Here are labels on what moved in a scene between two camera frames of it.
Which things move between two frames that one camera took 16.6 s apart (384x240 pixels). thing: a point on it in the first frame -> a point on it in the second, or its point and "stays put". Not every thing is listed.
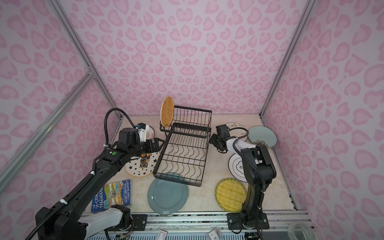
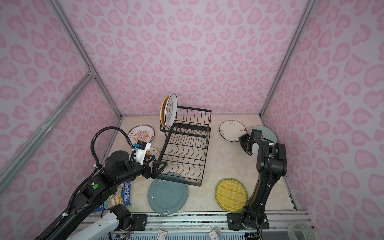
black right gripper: (212, 139) -> (242, 139)
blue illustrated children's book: (117, 193) stays put
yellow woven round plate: (230, 194) stays put
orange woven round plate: (167, 111) stays put
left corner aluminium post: (79, 46) stays put
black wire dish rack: (183, 153) stays put
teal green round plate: (167, 197) stays put
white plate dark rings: (236, 167) -> (171, 110)
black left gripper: (157, 147) -> (148, 173)
